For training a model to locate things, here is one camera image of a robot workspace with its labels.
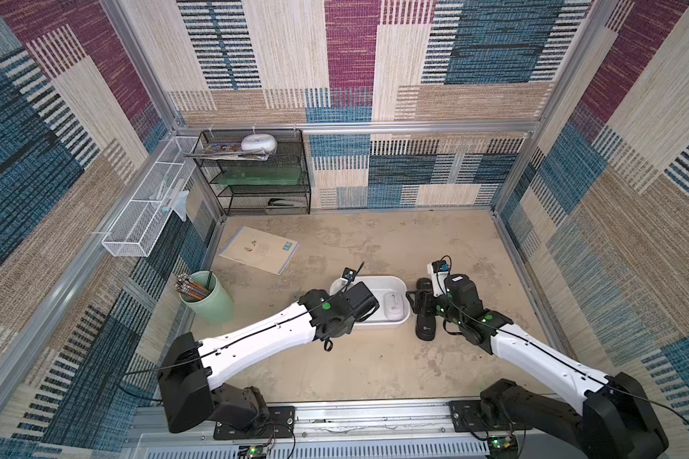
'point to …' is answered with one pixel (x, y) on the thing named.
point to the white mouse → (393, 305)
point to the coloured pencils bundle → (188, 285)
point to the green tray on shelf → (260, 175)
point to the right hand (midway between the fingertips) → (416, 289)
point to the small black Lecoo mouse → (425, 326)
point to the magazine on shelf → (232, 151)
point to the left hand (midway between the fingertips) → (339, 309)
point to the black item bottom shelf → (277, 205)
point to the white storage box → (377, 285)
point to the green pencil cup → (217, 307)
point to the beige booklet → (263, 251)
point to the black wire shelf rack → (253, 199)
